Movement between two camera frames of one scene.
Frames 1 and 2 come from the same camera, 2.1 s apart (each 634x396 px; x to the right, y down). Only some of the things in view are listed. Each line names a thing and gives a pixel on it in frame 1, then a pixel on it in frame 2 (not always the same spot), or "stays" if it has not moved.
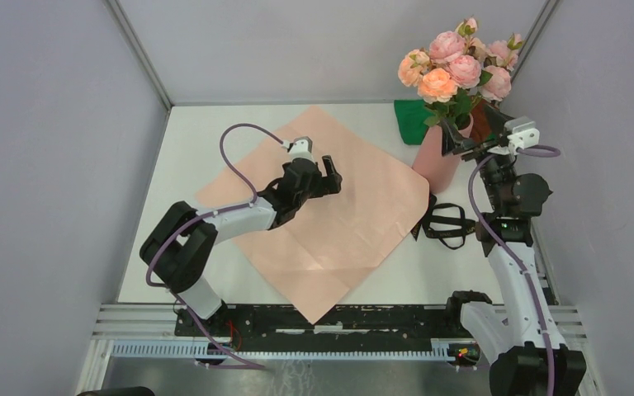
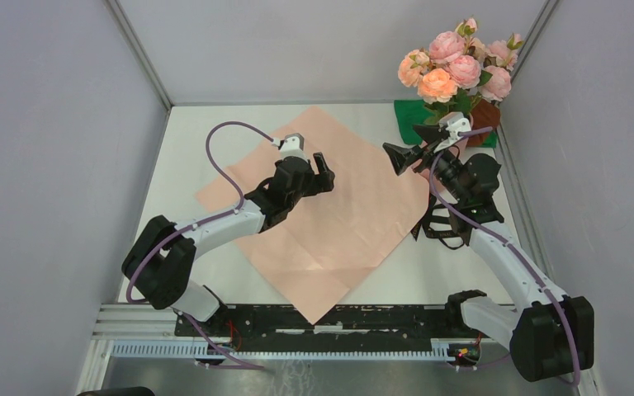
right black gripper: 452,141 to 401,157
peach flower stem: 477,49 stays
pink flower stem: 463,72 stays
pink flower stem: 496,80 stays
